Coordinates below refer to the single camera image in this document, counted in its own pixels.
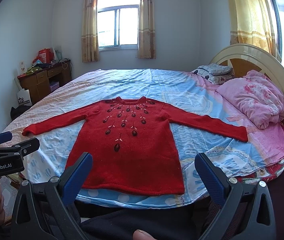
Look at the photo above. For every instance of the back window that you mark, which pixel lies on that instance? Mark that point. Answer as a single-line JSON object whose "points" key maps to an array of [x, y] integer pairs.
{"points": [[118, 24]]}

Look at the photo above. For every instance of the pink floral folded quilt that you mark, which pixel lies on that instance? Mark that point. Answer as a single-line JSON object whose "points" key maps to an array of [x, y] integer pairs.
{"points": [[256, 96]]}

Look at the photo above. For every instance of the beige curtain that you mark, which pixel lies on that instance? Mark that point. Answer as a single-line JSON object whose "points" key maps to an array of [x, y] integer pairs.
{"points": [[89, 37], [146, 30]]}

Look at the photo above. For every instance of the grey patterned pillow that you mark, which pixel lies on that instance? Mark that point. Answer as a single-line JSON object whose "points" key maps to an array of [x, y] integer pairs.
{"points": [[215, 73]]}

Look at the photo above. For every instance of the left beige curtain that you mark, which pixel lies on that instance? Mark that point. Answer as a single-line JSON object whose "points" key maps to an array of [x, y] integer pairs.
{"points": [[89, 37]]}

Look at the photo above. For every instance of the red embroidered knit sweater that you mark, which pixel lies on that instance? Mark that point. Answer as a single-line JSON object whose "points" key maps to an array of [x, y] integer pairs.
{"points": [[131, 143]]}

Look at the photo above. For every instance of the brown wooden desk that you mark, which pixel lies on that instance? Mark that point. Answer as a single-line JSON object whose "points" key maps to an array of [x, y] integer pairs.
{"points": [[38, 83]]}

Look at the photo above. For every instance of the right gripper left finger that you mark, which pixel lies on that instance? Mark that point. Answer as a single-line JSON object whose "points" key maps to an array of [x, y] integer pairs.
{"points": [[36, 203]]}

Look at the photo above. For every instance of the blue pink bed sheet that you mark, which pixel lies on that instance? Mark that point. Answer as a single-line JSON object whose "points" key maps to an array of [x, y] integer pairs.
{"points": [[187, 91]]}

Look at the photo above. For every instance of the white paper bag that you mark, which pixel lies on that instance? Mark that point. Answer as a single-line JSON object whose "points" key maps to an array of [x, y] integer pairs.
{"points": [[24, 98]]}

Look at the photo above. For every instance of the yellow side curtain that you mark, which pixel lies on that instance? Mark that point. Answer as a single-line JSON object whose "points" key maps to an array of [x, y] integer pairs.
{"points": [[251, 23]]}

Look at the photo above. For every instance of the cream wooden headboard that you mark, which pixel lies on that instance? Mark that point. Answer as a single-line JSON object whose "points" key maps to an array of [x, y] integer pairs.
{"points": [[245, 57]]}

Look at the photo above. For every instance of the black bag on floor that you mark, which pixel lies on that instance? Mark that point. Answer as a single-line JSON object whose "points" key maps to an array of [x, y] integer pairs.
{"points": [[16, 112]]}

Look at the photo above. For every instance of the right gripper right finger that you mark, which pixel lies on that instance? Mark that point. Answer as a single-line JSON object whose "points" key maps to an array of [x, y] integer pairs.
{"points": [[244, 211]]}

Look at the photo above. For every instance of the right beige curtain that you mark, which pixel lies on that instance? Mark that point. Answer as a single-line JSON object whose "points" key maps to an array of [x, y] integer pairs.
{"points": [[146, 30]]}

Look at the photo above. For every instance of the red gift bag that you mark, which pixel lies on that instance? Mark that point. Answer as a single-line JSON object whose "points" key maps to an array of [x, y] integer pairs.
{"points": [[46, 55]]}

